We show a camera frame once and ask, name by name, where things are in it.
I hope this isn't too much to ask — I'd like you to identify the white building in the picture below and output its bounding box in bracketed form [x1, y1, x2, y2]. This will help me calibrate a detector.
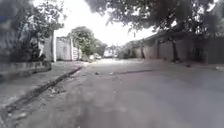
[103, 46, 116, 59]

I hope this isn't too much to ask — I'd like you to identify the pale vehicle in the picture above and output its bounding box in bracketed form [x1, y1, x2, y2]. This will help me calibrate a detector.
[92, 52, 103, 61]

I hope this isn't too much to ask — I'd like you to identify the green tree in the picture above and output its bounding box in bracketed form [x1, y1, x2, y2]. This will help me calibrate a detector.
[69, 26, 108, 58]

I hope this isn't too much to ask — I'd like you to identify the grey asphalt road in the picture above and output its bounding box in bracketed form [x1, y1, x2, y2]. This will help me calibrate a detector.
[0, 58, 224, 128]

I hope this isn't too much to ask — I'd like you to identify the large overhanging tree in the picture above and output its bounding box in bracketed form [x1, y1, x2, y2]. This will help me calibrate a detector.
[84, 0, 224, 63]

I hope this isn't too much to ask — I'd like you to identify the dark kerb gutter strip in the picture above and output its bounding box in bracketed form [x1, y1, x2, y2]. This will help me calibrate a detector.
[0, 66, 84, 118]

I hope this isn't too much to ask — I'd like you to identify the grey concrete sidewalk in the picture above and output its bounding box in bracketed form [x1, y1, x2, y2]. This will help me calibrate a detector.
[0, 60, 88, 107]

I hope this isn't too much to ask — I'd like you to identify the leafy tree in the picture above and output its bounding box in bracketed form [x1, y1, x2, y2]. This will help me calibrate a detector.
[0, 0, 66, 63]

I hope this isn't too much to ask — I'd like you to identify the pale concrete wall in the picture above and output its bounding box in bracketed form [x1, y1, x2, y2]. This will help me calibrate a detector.
[42, 31, 83, 63]

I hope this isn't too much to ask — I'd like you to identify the long grey boundary wall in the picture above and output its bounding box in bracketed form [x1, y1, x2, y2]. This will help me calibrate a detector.
[118, 31, 224, 66]

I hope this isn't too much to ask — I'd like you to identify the low grey wall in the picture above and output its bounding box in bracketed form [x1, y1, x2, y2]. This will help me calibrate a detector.
[0, 60, 53, 83]

